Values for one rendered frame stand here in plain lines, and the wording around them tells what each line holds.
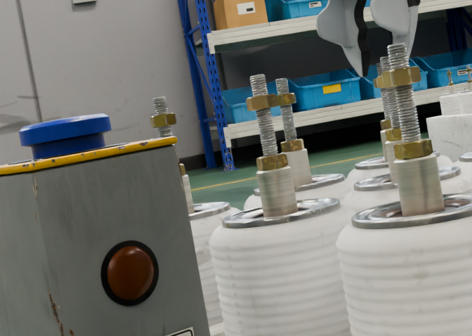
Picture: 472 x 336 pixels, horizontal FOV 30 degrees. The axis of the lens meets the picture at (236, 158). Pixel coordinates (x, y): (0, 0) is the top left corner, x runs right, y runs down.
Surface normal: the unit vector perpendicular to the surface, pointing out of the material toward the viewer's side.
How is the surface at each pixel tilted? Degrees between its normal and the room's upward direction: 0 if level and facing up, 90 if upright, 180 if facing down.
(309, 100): 94
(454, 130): 90
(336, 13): 95
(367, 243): 57
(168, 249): 90
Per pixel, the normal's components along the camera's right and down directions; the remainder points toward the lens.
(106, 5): 0.21, 0.01
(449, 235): -0.06, -0.49
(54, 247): 0.59, -0.06
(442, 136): -0.93, 0.18
